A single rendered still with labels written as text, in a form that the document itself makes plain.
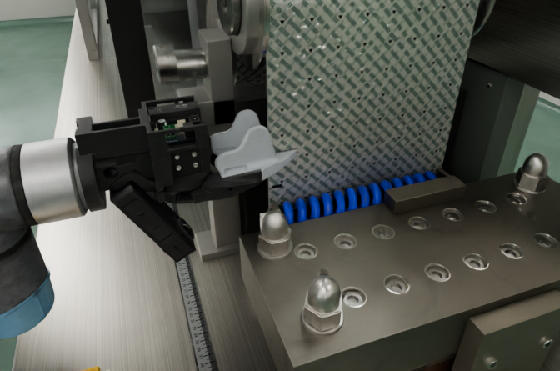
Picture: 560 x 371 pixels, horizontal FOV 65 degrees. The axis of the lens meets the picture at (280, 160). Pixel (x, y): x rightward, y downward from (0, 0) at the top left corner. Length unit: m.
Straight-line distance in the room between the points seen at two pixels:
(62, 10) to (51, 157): 5.70
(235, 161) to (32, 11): 5.76
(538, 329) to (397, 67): 0.29
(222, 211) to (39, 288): 0.23
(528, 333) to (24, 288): 0.47
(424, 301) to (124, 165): 0.30
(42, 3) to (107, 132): 5.71
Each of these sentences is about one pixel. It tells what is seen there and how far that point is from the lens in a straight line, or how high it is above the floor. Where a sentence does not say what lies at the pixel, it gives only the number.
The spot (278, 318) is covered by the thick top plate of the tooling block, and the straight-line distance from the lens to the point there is 0.40.
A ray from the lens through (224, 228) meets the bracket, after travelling 0.62.
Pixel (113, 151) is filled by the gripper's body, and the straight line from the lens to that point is 0.42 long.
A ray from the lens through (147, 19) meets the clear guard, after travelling 1.46.
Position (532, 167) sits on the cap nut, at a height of 1.06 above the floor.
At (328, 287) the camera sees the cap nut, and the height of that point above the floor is 1.07.
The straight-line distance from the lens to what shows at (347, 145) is 0.51.
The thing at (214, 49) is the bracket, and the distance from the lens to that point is 0.49.
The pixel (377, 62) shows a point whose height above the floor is 1.19.
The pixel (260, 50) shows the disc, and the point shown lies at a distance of 0.43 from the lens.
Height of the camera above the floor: 1.34
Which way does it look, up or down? 32 degrees down
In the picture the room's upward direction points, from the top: straight up
